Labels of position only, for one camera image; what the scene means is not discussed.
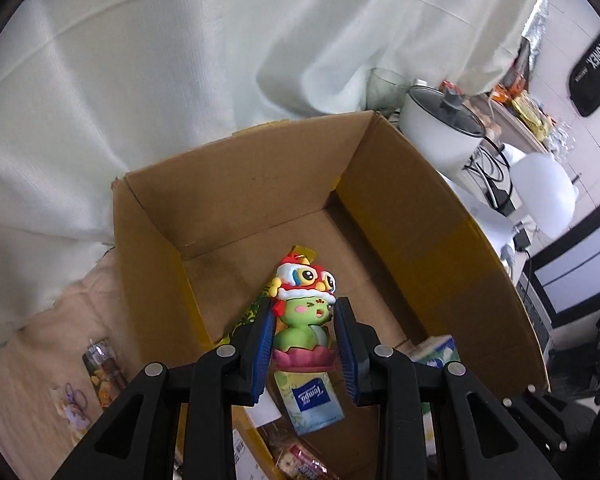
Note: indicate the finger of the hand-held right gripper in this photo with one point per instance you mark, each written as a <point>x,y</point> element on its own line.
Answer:
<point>535,415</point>

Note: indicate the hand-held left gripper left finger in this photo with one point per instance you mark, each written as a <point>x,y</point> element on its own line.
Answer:
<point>262,350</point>

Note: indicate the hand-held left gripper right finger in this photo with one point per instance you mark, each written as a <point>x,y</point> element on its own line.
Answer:
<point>347,355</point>

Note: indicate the green frog toy figure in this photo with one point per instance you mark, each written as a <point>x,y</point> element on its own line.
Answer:
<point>305,320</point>

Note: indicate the brown cardboard box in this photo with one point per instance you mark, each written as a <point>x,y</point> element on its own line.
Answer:
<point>405,210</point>

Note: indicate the red sausage packet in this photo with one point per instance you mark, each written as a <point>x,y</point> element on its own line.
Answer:
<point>105,372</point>

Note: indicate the yellow and green packet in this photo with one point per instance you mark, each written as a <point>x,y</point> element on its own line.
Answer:
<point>247,317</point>

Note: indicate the blue label tissue packet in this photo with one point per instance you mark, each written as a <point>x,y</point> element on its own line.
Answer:
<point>310,400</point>

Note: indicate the white paper slip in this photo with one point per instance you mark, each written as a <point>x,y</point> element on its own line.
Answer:
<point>260,410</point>

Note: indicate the green and white carton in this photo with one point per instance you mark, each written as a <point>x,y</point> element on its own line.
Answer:
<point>437,350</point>

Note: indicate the red and clear snack packet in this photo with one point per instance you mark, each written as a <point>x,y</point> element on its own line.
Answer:
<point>300,460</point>

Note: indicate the black framed screen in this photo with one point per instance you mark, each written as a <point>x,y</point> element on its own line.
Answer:
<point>575,290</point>

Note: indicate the black power adapter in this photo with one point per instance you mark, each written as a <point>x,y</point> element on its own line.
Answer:
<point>521,239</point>

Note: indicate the white lamp shade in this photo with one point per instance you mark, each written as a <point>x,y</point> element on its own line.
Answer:
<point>542,190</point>

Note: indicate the white rice cooker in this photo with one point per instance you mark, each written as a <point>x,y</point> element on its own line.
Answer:
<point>435,130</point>

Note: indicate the clear glass cup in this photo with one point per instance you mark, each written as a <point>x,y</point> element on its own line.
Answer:
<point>385,90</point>

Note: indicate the white curtain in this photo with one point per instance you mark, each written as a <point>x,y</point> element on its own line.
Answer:
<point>130,85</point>

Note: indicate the pile of snack packets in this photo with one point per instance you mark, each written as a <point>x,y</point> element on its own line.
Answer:
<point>527,110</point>

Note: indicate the black racket bag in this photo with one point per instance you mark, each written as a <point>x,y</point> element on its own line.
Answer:
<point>592,75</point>

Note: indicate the silver tinsel garland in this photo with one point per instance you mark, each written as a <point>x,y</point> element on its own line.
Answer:
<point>537,15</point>

